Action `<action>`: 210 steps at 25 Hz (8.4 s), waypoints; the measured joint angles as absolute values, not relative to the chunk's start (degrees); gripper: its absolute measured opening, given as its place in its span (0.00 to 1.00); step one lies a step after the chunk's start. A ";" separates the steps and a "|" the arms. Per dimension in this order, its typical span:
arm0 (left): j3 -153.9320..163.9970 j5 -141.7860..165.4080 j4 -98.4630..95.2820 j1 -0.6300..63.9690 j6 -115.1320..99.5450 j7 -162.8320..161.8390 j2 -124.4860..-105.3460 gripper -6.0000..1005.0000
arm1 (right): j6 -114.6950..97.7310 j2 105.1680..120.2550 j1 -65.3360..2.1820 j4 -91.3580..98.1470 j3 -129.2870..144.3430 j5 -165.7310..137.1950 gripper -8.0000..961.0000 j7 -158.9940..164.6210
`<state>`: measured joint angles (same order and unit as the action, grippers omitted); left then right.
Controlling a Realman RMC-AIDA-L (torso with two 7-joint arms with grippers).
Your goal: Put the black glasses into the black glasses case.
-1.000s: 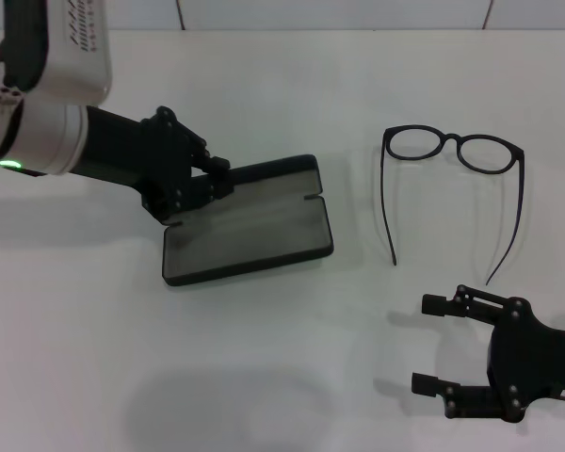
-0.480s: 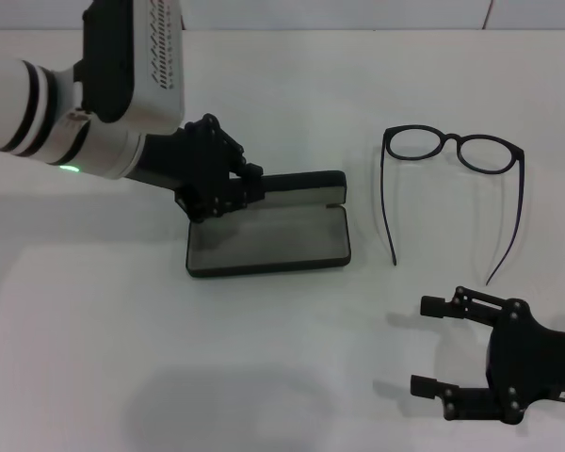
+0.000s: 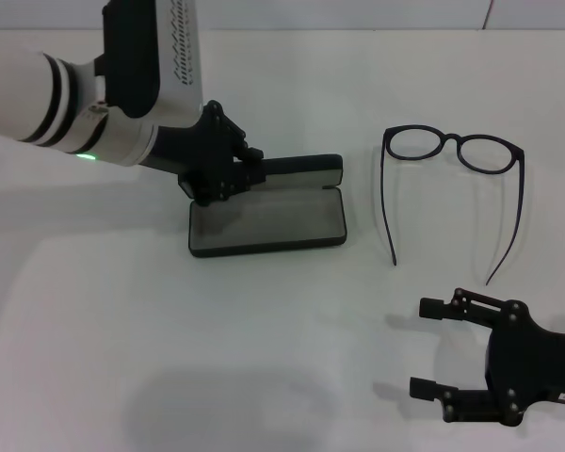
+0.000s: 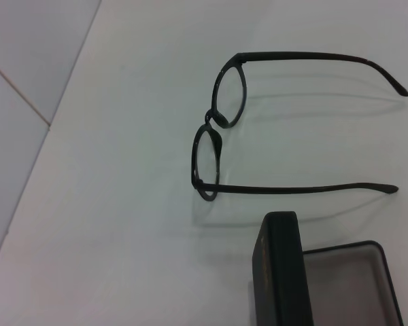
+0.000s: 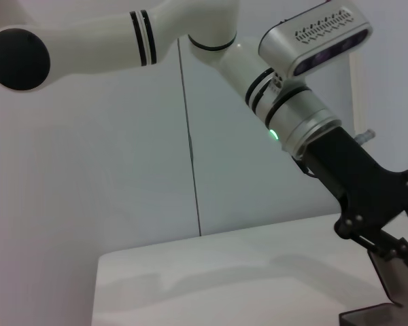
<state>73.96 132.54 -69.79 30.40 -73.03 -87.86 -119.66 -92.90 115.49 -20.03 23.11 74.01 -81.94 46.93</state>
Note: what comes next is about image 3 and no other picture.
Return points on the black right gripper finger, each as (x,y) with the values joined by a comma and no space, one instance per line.
(424,387)
(433,308)

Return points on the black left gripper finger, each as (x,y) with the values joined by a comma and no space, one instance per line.
(256,175)
(252,153)

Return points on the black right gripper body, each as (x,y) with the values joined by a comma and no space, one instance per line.
(522,362)

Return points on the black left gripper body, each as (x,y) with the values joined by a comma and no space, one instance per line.
(202,155)

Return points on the black glasses case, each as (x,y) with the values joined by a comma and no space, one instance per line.
(263,221)

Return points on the black round glasses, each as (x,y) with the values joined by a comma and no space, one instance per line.
(452,138)

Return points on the left wrist camera housing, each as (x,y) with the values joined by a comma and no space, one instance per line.
(179,56)

